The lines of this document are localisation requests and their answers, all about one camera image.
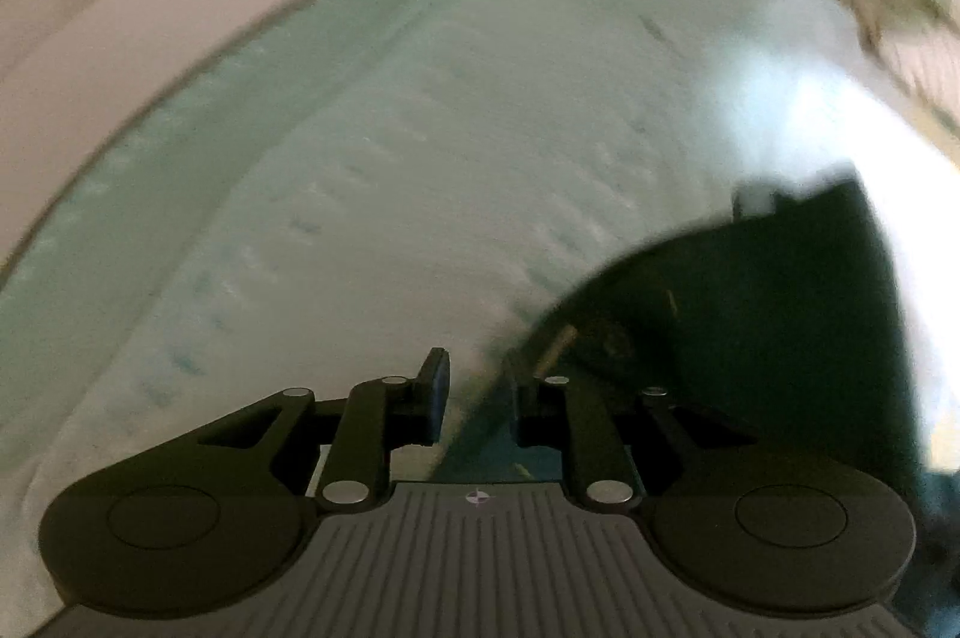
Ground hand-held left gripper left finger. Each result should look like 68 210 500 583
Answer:
191 348 452 513

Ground dark teal pants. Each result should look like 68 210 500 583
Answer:
431 169 947 534

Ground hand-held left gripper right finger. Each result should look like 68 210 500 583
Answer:
504 349 758 513

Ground printed pale bed sheet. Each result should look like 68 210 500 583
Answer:
0 0 960 638

